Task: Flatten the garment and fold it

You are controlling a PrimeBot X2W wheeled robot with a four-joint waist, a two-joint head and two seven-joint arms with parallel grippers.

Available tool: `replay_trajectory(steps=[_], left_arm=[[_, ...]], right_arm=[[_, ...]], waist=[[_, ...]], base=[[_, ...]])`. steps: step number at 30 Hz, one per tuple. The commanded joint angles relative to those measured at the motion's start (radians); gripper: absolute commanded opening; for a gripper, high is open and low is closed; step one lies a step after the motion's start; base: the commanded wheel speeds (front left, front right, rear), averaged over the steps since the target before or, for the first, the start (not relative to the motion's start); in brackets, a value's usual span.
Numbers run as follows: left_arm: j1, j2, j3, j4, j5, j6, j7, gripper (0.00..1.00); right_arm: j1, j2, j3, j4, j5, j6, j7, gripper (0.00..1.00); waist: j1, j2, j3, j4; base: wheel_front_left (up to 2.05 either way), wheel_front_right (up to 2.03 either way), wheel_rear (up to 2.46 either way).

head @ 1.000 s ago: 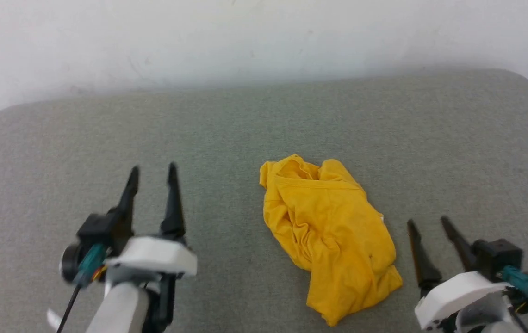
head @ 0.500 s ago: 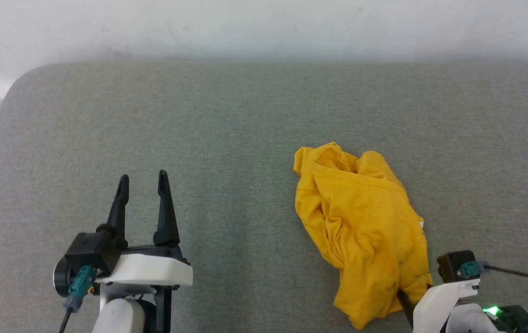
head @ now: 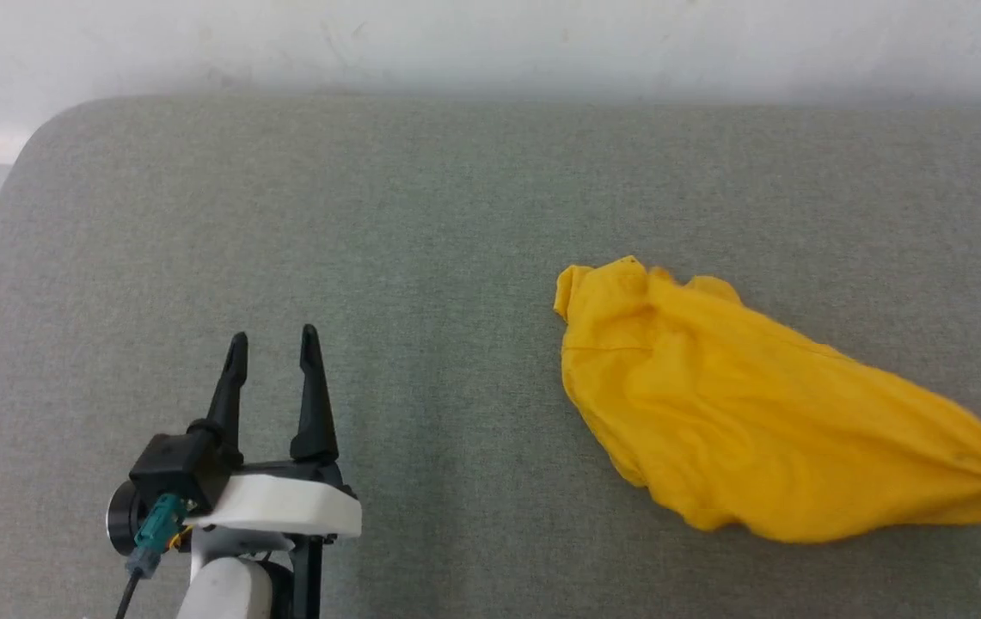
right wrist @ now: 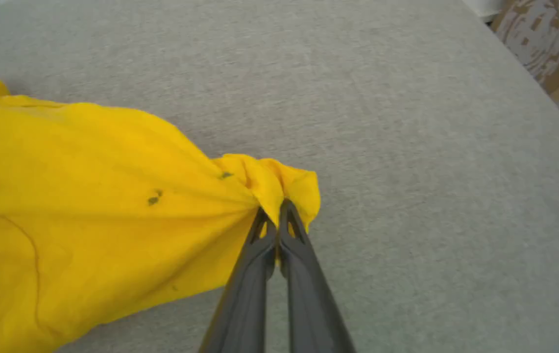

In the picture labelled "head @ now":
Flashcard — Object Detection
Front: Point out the thin black cable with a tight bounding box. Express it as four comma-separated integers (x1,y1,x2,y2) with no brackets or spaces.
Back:
115,571,144,619

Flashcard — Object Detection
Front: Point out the yellow garment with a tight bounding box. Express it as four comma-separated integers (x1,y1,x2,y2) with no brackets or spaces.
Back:
553,255,981,544

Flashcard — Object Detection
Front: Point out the grey-green fabric sofa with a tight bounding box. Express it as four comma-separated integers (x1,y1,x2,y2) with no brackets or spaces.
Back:
0,93,981,619

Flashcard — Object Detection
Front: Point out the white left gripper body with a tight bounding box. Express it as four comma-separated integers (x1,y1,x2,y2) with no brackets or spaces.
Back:
184,460,363,541

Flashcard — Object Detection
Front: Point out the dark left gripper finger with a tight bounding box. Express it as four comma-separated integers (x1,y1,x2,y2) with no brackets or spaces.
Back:
289,324,340,463
187,333,249,470

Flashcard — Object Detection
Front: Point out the teal cable connector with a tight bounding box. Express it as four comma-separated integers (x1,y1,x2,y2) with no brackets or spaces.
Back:
126,493,187,578

